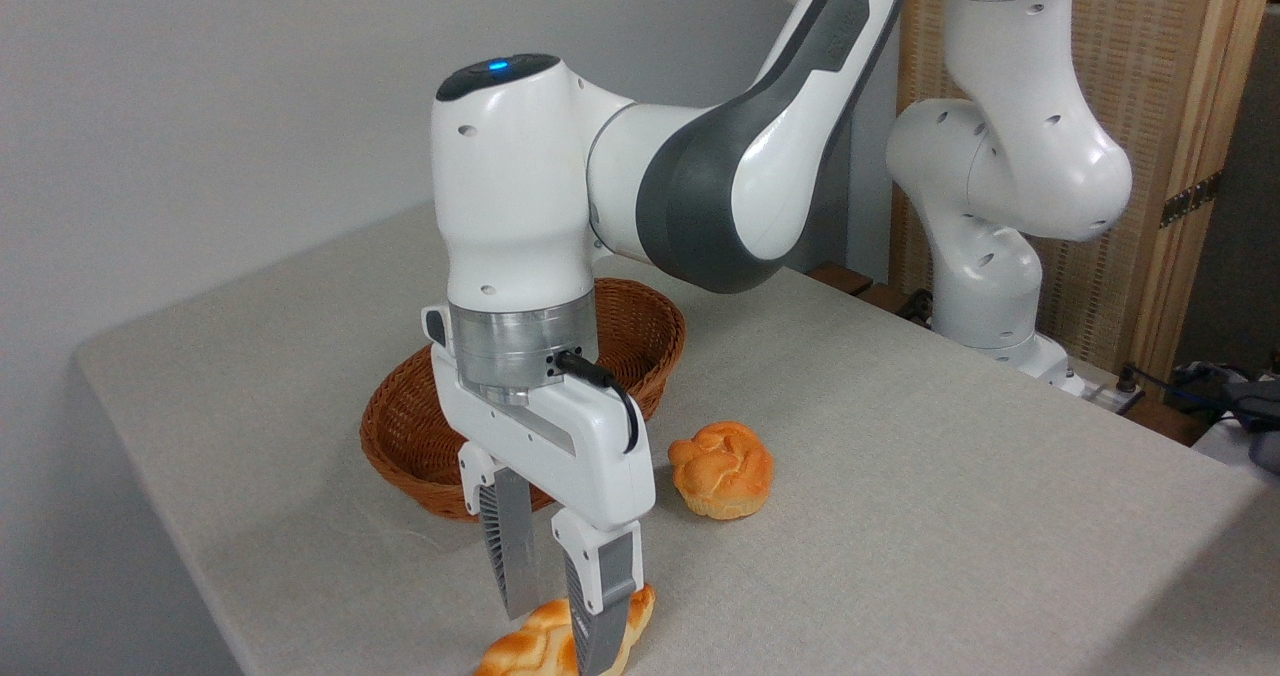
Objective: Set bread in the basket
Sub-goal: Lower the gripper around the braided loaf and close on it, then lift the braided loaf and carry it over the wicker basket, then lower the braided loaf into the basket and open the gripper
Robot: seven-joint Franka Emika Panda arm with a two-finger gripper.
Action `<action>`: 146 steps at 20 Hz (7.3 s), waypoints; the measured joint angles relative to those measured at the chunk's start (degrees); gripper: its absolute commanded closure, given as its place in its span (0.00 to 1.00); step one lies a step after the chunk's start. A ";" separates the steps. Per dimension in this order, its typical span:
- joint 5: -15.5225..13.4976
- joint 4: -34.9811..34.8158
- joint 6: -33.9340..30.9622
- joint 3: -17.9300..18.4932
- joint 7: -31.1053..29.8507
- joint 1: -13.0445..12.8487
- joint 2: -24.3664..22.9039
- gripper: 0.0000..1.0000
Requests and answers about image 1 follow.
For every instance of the round knotted bread bun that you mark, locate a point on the round knotted bread bun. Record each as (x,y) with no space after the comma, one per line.
(722,471)

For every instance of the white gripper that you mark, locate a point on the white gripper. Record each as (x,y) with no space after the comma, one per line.
(590,456)

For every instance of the metal screen hinge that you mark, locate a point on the metal screen hinge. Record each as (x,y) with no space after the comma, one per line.
(1190,199)

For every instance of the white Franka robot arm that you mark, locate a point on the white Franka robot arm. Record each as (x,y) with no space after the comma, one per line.
(520,186)

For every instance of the dark blue-grey bag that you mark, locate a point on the dark blue-grey bag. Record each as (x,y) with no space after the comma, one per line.
(1250,406)

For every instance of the long braided bread loaf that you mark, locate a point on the long braided bread loaf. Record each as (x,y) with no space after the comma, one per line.
(525,651)

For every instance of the brown wicker oval basket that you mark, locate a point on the brown wicker oval basket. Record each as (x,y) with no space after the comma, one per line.
(400,436)

